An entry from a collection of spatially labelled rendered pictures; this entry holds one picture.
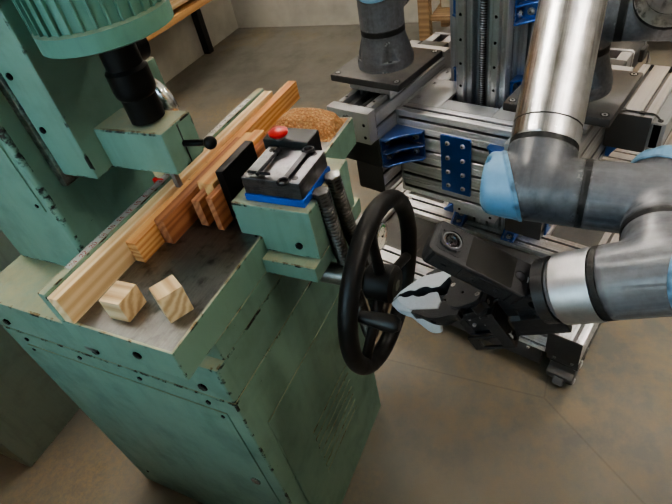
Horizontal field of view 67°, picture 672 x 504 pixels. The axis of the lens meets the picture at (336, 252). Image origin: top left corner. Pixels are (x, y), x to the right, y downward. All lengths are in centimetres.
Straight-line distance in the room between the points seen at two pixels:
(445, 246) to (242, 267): 34
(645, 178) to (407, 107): 95
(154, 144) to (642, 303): 64
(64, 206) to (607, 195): 80
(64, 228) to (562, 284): 78
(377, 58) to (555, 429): 111
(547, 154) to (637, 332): 130
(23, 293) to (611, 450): 143
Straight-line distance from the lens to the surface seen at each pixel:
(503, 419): 159
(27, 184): 95
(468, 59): 142
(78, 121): 86
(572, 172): 59
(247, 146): 83
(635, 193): 58
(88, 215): 100
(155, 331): 72
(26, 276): 114
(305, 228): 73
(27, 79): 85
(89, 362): 107
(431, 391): 163
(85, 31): 71
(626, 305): 53
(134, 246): 82
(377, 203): 71
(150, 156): 82
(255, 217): 77
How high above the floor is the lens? 138
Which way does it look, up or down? 42 degrees down
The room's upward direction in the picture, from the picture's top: 13 degrees counter-clockwise
